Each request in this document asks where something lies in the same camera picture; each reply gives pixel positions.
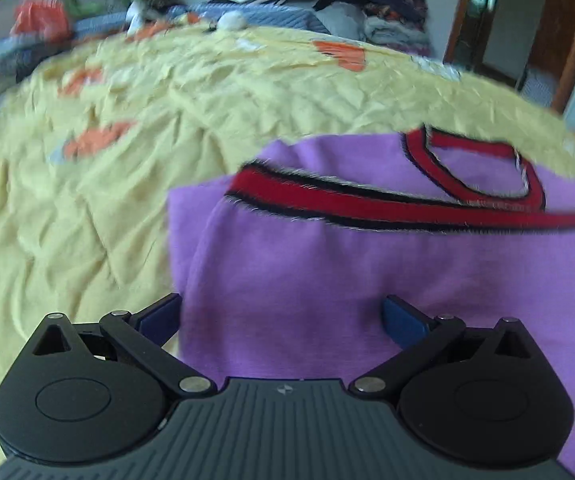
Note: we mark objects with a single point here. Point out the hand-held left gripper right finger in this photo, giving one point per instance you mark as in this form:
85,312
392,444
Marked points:
401,320

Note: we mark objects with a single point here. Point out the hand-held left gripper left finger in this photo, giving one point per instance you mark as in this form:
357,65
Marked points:
160,316

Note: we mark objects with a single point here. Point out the purple sweater with red collar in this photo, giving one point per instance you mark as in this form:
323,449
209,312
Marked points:
327,270

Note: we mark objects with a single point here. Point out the pile of clothes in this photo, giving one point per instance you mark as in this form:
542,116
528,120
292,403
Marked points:
347,0

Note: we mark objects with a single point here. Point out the yellow carrot-print bedspread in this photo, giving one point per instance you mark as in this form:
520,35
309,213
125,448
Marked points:
117,200

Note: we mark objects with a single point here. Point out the white basket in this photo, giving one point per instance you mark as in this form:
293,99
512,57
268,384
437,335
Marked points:
537,85

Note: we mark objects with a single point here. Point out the white plush ball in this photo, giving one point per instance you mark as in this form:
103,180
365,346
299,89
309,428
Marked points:
231,20

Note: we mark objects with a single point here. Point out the orange plastic bag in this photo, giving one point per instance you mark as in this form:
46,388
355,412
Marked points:
40,20

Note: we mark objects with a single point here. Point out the blue quilt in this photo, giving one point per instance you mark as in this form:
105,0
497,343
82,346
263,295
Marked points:
272,16

